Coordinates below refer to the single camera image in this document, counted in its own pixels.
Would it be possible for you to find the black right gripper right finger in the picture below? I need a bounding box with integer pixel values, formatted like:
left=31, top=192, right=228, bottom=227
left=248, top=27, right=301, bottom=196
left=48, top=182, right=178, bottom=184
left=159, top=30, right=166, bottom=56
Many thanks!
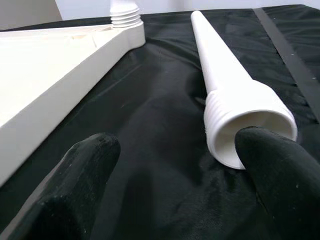
left=234, top=126, right=320, bottom=240

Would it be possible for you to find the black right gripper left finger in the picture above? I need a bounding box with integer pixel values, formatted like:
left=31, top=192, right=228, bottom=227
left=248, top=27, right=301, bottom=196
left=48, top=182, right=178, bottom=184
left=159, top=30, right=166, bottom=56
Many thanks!
left=7, top=132, right=122, bottom=240

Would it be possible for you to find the white plastic table top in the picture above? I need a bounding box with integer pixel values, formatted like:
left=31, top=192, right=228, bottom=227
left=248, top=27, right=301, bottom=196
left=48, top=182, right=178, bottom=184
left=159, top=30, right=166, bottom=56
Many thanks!
left=0, top=21, right=146, bottom=187

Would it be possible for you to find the white plastic table leg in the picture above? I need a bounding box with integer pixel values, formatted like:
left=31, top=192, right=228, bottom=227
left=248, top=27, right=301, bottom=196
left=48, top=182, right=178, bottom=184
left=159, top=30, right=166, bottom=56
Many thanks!
left=190, top=10, right=299, bottom=171
left=109, top=0, right=141, bottom=28

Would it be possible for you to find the black tablecloth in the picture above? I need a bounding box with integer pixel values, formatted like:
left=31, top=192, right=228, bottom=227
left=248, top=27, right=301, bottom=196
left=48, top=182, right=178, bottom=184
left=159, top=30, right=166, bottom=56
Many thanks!
left=0, top=3, right=320, bottom=240

